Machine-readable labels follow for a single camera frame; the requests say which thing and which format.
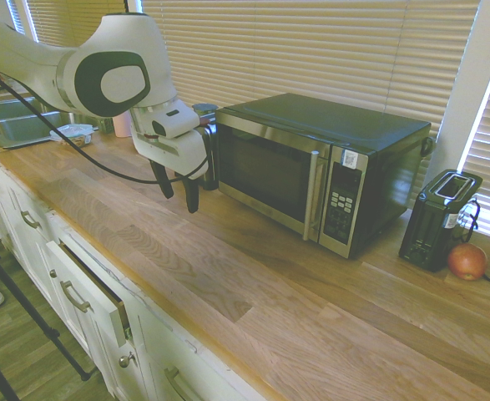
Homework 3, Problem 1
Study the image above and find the black toaster cable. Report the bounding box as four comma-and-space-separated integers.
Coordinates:
452, 197, 480, 244

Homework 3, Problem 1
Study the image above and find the narrow beige window blind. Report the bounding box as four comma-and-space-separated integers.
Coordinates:
24, 0, 129, 48

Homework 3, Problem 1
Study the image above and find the red apple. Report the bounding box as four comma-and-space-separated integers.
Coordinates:
447, 243, 488, 282

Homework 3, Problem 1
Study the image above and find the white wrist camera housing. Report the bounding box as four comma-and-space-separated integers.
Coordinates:
151, 108, 201, 140

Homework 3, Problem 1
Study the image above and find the wide beige window blind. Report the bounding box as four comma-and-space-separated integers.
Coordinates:
141, 0, 482, 140

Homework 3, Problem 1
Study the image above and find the white kitchen cabinet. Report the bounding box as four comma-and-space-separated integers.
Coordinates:
0, 140, 273, 401

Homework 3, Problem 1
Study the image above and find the dark steel cylindrical appliance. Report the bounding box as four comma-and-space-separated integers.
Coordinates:
191, 103, 220, 192

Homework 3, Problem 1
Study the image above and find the pink cup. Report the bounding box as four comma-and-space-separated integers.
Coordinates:
112, 110, 133, 139

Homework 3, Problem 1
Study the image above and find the black steel microwave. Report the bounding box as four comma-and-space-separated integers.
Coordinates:
214, 92, 433, 260

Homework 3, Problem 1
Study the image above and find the clear plastic food container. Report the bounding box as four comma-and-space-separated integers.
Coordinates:
49, 123, 100, 148

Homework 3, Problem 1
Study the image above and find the steel kitchen sink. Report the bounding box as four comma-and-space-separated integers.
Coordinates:
0, 97, 78, 150

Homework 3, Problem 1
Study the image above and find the black two-slot toaster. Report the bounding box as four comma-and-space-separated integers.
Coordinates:
398, 168, 484, 273

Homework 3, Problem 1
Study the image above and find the steel microwave door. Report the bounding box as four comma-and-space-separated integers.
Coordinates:
214, 109, 333, 242

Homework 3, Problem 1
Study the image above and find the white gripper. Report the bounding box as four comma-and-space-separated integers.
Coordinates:
129, 124, 210, 215

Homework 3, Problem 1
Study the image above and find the metal cabinet bar handle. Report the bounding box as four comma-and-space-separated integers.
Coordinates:
20, 210, 42, 231

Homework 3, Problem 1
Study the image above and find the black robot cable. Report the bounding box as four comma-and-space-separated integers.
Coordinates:
0, 61, 187, 185

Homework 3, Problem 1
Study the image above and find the white open drawer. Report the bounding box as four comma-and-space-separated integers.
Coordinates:
45, 239, 132, 348

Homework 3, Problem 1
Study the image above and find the black camera tripod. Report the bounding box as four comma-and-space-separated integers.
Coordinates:
0, 235, 92, 401

